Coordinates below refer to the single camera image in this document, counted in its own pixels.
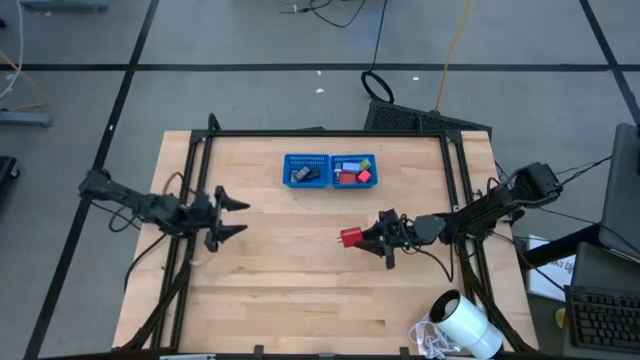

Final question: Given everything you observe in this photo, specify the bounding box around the blue plastic mesh basket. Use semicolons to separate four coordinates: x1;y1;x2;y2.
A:
328;153;379;190
282;153;331;190

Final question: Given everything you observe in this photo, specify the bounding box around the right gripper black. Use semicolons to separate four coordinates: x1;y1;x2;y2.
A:
360;208;417;270

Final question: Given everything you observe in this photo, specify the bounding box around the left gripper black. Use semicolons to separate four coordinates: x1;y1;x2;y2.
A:
192;185;252;253

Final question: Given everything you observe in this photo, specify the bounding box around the grey laptop lid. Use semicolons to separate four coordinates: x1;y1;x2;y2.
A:
597;123;640;266

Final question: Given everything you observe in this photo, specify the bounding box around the grey floor plate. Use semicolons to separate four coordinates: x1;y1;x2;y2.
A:
19;0;110;14
0;109;54;128

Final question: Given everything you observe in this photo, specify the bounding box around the black aluminium table frame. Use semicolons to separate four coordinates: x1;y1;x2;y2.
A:
119;112;539;354

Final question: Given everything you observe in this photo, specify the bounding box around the black floor object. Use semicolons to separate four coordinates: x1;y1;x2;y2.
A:
0;155;20;201

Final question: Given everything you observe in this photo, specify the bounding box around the white cable bundle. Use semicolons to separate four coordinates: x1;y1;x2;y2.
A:
408;313;461;359

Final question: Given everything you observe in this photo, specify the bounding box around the thin black floor cable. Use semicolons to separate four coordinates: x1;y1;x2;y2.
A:
279;0;369;29

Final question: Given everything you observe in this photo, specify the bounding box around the black keyboard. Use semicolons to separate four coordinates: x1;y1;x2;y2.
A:
563;284;640;354

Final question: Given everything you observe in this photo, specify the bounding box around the black coiled hanging cable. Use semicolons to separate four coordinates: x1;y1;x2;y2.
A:
360;0;396;105

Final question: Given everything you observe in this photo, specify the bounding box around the yellow hanging cable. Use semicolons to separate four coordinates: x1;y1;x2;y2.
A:
433;0;474;112

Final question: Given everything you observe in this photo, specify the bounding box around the black mesh case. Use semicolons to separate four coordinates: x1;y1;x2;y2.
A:
363;98;494;139

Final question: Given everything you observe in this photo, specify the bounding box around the white paper box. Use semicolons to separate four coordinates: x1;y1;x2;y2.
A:
524;234;576;301

